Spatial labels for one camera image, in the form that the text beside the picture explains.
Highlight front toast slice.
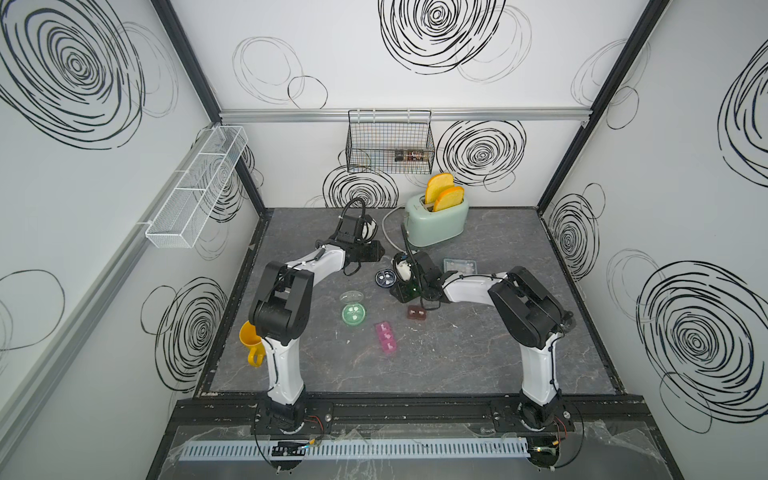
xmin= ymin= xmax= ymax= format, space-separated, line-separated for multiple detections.
xmin=432 ymin=186 xmax=465 ymax=212

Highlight toast slice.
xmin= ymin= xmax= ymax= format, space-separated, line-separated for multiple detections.
xmin=424 ymin=172 xmax=454 ymax=205
xmin=432 ymin=186 xmax=465 ymax=212

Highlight dark blue round pillbox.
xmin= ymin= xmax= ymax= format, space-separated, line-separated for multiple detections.
xmin=375 ymin=269 xmax=397 ymax=289

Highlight dark red small pillbox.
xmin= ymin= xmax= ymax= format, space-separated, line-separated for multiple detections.
xmin=406 ymin=305 xmax=427 ymax=321

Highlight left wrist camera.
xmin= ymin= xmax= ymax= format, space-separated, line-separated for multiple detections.
xmin=333 ymin=197 xmax=378 ymax=244

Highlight yellow mug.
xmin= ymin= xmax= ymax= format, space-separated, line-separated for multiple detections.
xmin=238 ymin=321 xmax=265 ymax=368

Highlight mint green toaster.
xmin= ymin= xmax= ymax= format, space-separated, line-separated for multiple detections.
xmin=404 ymin=196 xmax=469 ymax=247

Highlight spice jars in basket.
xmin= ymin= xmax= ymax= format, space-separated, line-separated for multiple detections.
xmin=394 ymin=149 xmax=433 ymax=163

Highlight green round pillbox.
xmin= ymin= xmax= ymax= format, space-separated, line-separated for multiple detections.
xmin=340 ymin=290 xmax=366 ymax=326

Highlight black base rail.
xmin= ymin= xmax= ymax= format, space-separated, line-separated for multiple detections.
xmin=168 ymin=393 xmax=650 ymax=433

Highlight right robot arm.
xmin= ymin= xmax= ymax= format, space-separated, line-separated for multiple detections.
xmin=391 ymin=227 xmax=575 ymax=431

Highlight white slotted cable duct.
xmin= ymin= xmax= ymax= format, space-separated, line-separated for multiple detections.
xmin=179 ymin=437 xmax=530 ymax=462

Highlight black wire wall basket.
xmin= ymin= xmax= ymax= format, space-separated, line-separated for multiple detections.
xmin=344 ymin=109 xmax=436 ymax=175

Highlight teal rectangular pillbox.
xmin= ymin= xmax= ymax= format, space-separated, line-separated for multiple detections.
xmin=443 ymin=258 xmax=477 ymax=275

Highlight white toaster power cable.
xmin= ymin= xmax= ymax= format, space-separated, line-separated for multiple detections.
xmin=382 ymin=206 xmax=409 ymax=253

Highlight back toast slice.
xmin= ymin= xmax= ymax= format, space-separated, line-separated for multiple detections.
xmin=424 ymin=172 xmax=454 ymax=205

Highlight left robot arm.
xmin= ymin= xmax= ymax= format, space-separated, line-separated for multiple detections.
xmin=249 ymin=239 xmax=385 ymax=431

